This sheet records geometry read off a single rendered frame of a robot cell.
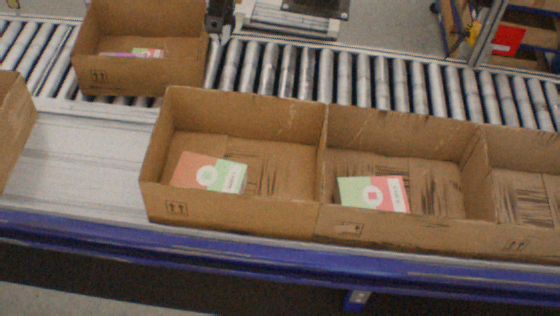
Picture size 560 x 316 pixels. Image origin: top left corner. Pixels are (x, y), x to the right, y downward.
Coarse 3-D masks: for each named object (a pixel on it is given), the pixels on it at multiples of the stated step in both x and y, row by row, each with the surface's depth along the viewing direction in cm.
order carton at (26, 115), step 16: (0, 80) 131; (16, 80) 126; (0, 96) 136; (16, 96) 127; (0, 112) 120; (16, 112) 128; (32, 112) 137; (0, 128) 121; (16, 128) 129; (32, 128) 138; (0, 144) 122; (16, 144) 130; (0, 160) 122; (16, 160) 131; (0, 176) 123; (0, 192) 124
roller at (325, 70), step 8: (320, 56) 183; (328, 56) 182; (320, 64) 180; (328, 64) 179; (320, 72) 178; (328, 72) 177; (320, 80) 175; (328, 80) 174; (320, 88) 173; (328, 88) 172; (320, 96) 170; (328, 96) 170; (328, 104) 168
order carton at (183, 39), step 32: (96, 0) 169; (128, 0) 169; (160, 0) 169; (192, 0) 169; (96, 32) 175; (128, 32) 180; (160, 32) 180; (192, 32) 180; (96, 64) 153; (128, 64) 154; (160, 64) 154; (192, 64) 154; (160, 96) 165
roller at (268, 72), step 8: (272, 48) 182; (264, 56) 181; (272, 56) 180; (264, 64) 178; (272, 64) 178; (264, 72) 175; (272, 72) 176; (264, 80) 172; (272, 80) 174; (264, 88) 170; (272, 88) 172
